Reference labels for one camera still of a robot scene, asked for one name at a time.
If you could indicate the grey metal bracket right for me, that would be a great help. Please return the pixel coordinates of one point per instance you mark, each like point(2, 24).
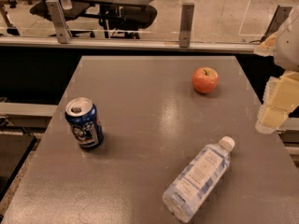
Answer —
point(281, 14)

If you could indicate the grey metal bracket left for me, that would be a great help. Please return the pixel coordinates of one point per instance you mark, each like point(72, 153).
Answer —
point(57, 16)

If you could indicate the blue pepsi can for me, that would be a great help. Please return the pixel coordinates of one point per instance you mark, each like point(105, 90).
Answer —
point(82, 116)

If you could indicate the grey metal bracket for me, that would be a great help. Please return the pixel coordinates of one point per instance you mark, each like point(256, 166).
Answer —
point(57, 16)
point(186, 25)
point(281, 14)

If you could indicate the red apple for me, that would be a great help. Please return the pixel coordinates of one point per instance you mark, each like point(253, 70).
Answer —
point(205, 80)

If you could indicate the grey metal bracket middle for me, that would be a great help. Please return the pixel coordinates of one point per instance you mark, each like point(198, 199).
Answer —
point(186, 25)

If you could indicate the black office chair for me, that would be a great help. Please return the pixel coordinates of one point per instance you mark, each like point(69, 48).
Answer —
point(114, 19)

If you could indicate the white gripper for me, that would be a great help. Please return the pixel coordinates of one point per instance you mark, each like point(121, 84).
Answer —
point(289, 48)

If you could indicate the metal rail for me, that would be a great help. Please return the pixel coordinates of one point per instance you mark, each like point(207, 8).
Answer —
point(125, 44)

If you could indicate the clear plastic water bottle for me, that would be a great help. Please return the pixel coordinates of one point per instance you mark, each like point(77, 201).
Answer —
point(190, 189)

